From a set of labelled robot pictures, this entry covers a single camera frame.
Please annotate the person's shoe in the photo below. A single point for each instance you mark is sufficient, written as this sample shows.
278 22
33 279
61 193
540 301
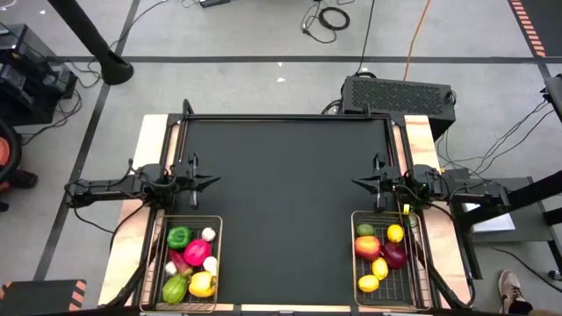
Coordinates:
511 289

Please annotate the black power strip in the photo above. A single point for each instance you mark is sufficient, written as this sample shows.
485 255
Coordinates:
215 2

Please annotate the yellow lemon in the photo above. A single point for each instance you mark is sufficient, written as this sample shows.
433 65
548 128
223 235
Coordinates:
379 268
395 233
368 283

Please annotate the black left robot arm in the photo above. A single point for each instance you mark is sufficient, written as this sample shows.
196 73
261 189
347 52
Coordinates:
110 186

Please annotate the black mat with orange stripes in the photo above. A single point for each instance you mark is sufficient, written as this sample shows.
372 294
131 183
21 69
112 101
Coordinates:
35 298
549 22

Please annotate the black side stand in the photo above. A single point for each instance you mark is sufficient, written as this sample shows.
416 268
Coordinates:
527 197

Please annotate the red chili pepper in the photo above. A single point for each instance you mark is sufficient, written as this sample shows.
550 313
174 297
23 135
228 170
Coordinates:
180 262

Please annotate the black device on stand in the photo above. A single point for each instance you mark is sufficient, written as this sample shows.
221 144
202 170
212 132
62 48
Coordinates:
555 96

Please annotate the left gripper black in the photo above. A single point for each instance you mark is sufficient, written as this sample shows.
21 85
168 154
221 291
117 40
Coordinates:
193 188

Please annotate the white printed paper sheet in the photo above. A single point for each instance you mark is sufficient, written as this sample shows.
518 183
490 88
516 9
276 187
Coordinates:
496 221

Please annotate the red yellow apple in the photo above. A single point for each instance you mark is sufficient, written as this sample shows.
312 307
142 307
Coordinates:
367 248

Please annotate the black perforated computer case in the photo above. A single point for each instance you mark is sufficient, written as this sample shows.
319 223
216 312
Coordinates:
395 96

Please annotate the dark green bell pepper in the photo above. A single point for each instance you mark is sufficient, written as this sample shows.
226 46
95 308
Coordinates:
179 238

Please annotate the yellow bell pepper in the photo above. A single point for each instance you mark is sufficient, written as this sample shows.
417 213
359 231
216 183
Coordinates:
202 284

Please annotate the black equipment cart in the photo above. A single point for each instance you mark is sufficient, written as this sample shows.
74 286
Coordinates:
26 79

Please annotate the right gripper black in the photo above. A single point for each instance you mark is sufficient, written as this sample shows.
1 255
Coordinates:
391 184

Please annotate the black stand pole with base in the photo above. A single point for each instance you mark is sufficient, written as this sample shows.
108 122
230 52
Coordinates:
115 68

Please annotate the black orange round device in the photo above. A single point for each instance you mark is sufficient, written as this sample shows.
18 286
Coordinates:
3 151

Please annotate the pink red bell pepper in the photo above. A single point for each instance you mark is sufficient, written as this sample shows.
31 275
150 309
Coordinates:
196 252

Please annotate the black aluminium table frame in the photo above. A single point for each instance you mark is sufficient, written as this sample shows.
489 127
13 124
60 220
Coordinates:
285 117

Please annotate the dark red pomegranate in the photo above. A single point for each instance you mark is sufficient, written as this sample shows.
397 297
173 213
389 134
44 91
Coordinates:
394 256

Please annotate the light green chayote squash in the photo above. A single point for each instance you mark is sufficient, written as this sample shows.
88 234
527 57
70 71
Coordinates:
175 289

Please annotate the green lime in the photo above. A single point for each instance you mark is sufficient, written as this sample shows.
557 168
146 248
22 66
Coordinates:
365 230

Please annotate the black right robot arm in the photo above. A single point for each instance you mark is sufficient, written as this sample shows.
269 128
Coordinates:
483 193

